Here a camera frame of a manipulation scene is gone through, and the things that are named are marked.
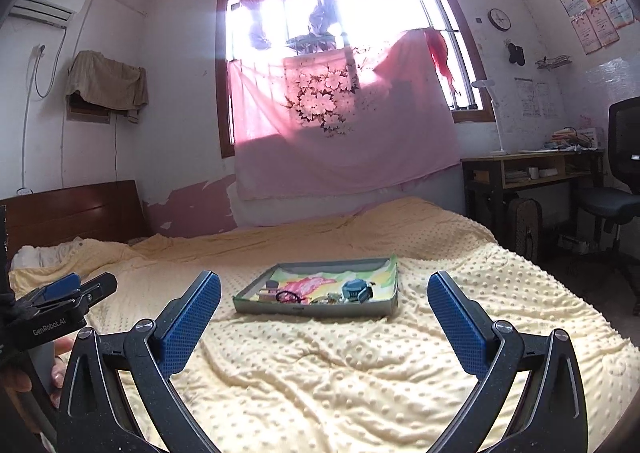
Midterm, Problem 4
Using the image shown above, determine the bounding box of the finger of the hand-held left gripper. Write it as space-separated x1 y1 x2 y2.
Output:
74 271 119 310
35 273 82 305

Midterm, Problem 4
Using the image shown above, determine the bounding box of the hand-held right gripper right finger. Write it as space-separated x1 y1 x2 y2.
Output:
426 270 588 453

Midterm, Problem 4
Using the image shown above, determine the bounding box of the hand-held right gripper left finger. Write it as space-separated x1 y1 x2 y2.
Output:
56 270 222 453

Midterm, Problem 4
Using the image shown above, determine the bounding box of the grey tray with colourful lining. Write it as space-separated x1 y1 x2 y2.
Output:
232 255 400 319

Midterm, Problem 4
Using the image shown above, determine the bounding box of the person's left hand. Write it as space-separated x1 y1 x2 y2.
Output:
0 337 77 409

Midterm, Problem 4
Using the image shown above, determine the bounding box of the white crumpled cloth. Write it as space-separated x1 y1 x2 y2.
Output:
11 239 88 270

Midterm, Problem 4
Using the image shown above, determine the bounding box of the brown wooden headboard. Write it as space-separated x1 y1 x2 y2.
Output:
0 179 151 261

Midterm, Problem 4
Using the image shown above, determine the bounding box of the brown patterned suitcase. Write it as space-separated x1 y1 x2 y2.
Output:
507 198 543 261

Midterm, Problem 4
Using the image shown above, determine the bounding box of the yellow dotted blanket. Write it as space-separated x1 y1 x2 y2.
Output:
7 197 626 453

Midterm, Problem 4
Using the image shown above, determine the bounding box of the dark wooden desk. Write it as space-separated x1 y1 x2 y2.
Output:
460 149 606 234

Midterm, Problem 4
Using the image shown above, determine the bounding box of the white power strip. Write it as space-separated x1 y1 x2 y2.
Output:
557 233 593 254

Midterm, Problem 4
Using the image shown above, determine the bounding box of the black office chair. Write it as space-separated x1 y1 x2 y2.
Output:
575 97 640 254

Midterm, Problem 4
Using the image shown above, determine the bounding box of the white desk lamp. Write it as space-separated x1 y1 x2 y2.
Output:
472 79 508 155

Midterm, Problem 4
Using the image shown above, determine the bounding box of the pink floral sheet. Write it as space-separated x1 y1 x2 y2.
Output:
227 28 463 201

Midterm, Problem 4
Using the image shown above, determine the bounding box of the beige draped cloth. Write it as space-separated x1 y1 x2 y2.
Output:
65 50 149 124

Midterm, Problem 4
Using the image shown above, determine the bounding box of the pile of desk clutter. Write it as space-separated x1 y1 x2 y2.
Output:
550 125 603 152

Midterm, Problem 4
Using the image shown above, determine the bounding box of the brown framed window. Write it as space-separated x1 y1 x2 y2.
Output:
216 0 496 158

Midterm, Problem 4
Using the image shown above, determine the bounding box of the red hanging cloth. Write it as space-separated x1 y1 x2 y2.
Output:
425 28 458 94

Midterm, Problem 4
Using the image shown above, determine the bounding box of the white air conditioner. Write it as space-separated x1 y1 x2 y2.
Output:
10 0 88 26

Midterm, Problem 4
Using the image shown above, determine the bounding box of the brown wall box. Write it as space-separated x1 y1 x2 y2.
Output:
66 93 112 124

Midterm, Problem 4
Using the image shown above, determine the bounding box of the white air conditioner hose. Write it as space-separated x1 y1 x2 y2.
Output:
32 23 68 98

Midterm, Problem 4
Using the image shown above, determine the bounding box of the white wall calendar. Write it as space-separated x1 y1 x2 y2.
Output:
514 78 543 118

